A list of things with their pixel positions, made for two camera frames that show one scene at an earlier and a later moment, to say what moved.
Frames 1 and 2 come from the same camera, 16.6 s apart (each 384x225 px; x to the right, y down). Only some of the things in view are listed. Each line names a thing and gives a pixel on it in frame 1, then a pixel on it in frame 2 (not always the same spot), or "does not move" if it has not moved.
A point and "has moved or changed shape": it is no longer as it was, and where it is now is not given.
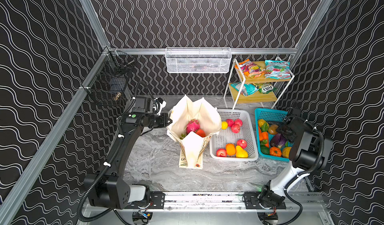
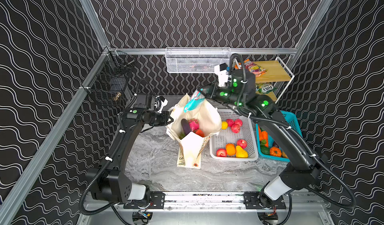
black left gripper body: x=162 y=120 does not move
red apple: x=235 y=128 does not move
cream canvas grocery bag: x=191 y=148 does not move
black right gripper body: x=288 y=125 to x=205 y=92
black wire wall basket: x=106 y=84 does not move
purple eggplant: x=275 y=140 has moved or changed shape
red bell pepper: x=201 y=132 does not move
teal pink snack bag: x=277 y=69 to x=196 y=101
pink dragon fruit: x=193 y=125 does not move
